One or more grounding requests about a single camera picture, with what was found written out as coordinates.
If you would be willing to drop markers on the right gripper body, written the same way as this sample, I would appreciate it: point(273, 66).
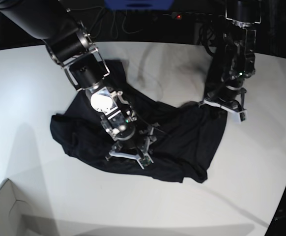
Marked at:
point(134, 144)

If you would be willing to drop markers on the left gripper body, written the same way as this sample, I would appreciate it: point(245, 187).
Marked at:
point(229, 100)

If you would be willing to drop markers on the black t-shirt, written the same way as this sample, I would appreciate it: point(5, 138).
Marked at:
point(187, 137)

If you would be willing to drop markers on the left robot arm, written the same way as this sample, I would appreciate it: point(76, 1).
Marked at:
point(234, 59)

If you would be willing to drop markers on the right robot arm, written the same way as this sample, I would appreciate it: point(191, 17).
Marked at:
point(70, 46)

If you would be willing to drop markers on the black power strip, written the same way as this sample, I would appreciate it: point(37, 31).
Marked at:
point(193, 16)

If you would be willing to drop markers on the blue plastic bin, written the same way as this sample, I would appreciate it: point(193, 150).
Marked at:
point(138, 4)

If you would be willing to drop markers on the white cardboard box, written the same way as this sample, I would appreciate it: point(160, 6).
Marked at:
point(11, 220)

